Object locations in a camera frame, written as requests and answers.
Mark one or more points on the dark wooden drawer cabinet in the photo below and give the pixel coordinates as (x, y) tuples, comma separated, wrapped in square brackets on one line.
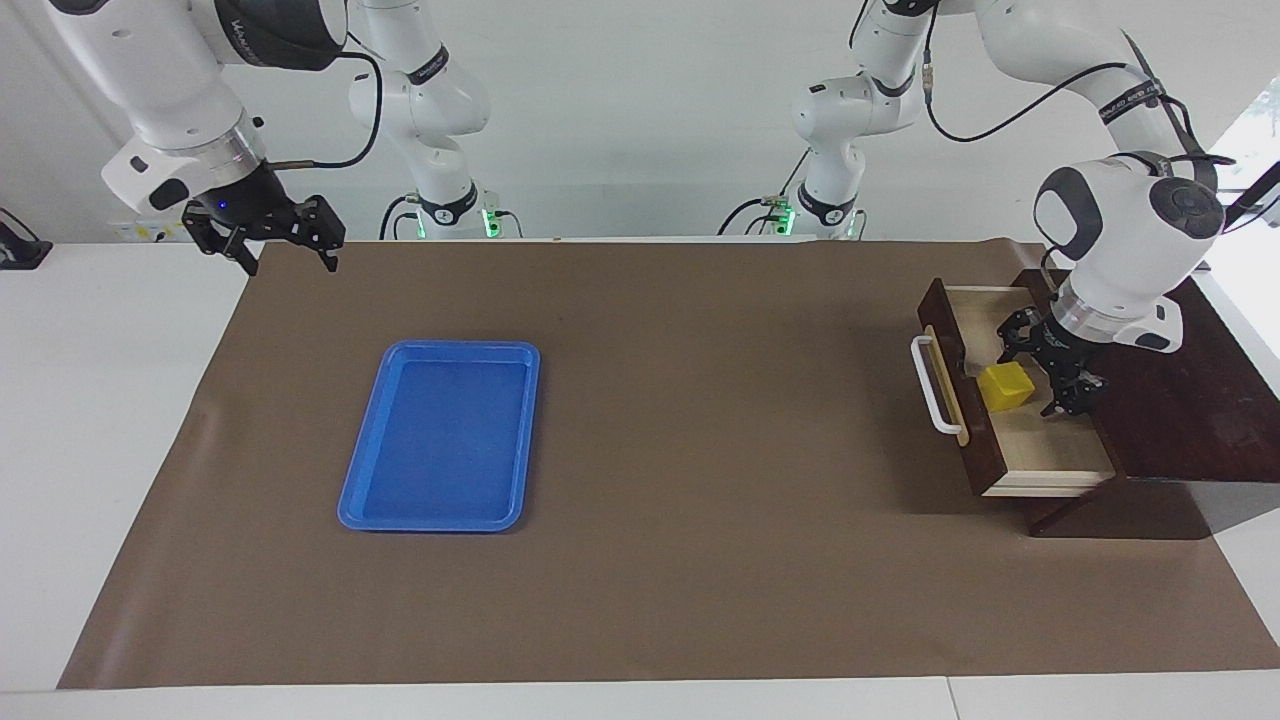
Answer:
[(1170, 420)]

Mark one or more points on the yellow cube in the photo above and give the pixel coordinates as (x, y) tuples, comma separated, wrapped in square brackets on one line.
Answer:
[(1005, 388)]

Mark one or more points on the blue plastic tray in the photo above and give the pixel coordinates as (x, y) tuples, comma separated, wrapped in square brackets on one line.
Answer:
[(440, 440)]

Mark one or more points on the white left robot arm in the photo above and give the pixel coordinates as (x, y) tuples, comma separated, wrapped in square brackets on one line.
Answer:
[(1120, 250)]

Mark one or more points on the black clamp base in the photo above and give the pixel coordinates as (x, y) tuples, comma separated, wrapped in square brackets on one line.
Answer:
[(20, 252)]

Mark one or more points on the white wall socket box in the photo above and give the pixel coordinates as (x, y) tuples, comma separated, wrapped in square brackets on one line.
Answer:
[(140, 232)]

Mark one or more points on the green lit base connector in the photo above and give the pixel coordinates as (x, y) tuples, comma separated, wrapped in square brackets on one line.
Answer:
[(492, 222), (786, 215)]

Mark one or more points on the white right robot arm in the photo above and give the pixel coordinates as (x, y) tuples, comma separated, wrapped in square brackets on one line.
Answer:
[(150, 70)]

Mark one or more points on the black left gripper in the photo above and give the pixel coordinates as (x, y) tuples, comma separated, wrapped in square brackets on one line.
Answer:
[(1062, 350)]

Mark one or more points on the brown table mat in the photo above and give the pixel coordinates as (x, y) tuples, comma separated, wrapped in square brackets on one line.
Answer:
[(700, 500)]

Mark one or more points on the black camera stand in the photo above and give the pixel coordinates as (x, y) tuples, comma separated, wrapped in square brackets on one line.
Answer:
[(1258, 188)]

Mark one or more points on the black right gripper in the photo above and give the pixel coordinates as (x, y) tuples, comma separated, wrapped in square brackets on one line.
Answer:
[(248, 205)]

